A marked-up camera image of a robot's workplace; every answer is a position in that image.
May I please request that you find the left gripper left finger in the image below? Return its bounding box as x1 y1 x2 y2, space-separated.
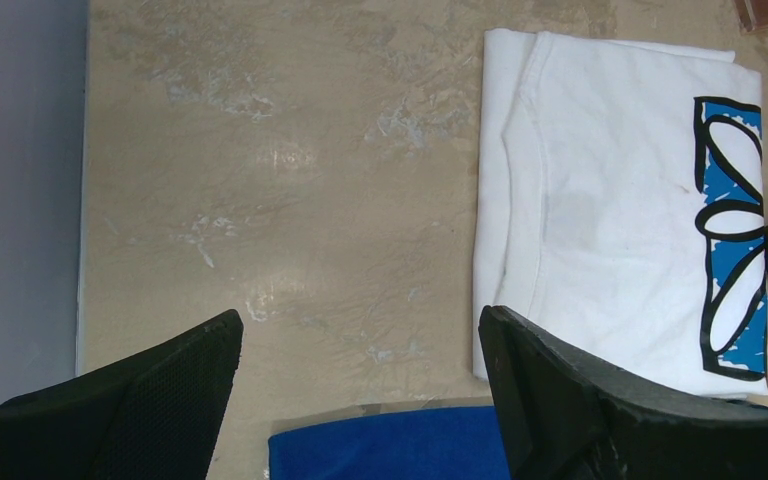
0 310 244 479

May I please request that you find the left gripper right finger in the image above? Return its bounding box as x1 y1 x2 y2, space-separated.
478 306 768 479

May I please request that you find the white shirt blue flower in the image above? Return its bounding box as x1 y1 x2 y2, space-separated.
472 28 768 398

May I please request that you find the blue folded cloth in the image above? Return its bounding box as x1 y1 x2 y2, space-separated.
268 406 510 480

